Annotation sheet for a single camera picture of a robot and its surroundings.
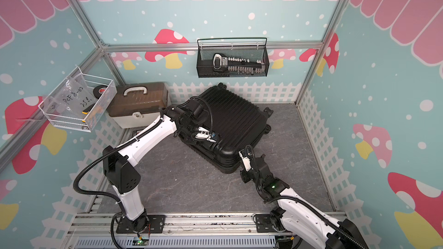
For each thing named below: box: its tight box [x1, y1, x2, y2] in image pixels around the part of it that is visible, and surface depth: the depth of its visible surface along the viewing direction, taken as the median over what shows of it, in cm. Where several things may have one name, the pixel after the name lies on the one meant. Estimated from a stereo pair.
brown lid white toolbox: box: [106, 81, 169, 130], surface depth 101 cm
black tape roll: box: [92, 84, 108, 100], surface depth 81 cm
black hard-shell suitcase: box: [178, 83, 274, 175], surface depth 84 cm
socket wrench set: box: [212, 53, 266, 76], surface depth 91 cm
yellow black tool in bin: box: [81, 102, 96, 123], surface depth 66 cm
